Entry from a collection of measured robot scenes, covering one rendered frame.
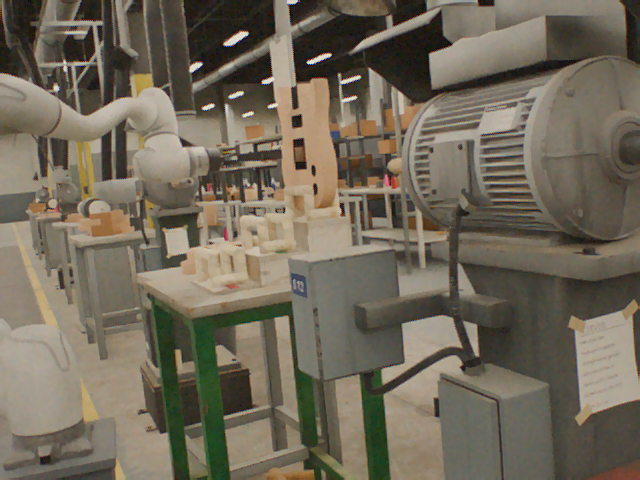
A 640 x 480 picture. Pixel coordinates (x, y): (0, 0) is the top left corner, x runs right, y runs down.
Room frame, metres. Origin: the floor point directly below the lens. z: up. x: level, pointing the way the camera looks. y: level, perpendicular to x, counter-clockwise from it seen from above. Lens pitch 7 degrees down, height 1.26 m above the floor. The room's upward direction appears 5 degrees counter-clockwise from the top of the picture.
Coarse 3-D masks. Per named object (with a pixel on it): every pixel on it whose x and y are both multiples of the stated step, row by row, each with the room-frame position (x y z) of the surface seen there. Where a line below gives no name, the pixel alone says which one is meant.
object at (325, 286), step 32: (320, 256) 1.11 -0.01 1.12; (352, 256) 1.10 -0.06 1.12; (384, 256) 1.13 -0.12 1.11; (320, 288) 1.08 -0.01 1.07; (352, 288) 1.10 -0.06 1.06; (384, 288) 1.13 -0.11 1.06; (320, 320) 1.08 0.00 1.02; (352, 320) 1.10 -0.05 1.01; (320, 352) 1.08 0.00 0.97; (352, 352) 1.10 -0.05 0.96; (384, 352) 1.12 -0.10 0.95; (448, 352) 1.05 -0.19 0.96; (384, 384) 1.14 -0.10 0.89
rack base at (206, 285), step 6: (192, 282) 2.18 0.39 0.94; (198, 282) 2.14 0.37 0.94; (204, 282) 2.12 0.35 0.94; (210, 282) 2.11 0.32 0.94; (252, 282) 2.04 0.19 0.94; (258, 282) 2.02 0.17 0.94; (204, 288) 2.03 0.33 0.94; (210, 288) 2.01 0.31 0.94; (222, 288) 1.98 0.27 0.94; (228, 288) 1.98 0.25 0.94; (240, 288) 1.98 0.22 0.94; (246, 288) 1.99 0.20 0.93; (252, 288) 2.00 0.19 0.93; (216, 294) 1.95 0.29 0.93
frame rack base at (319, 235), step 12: (300, 216) 2.34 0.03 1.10; (276, 228) 2.31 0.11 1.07; (300, 228) 2.11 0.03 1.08; (312, 228) 2.07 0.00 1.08; (324, 228) 2.09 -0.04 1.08; (336, 228) 2.10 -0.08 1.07; (348, 228) 2.12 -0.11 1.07; (300, 240) 2.12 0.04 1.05; (312, 240) 2.07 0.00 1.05; (324, 240) 2.09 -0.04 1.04; (336, 240) 2.10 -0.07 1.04; (348, 240) 2.12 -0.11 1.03; (312, 252) 2.07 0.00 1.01
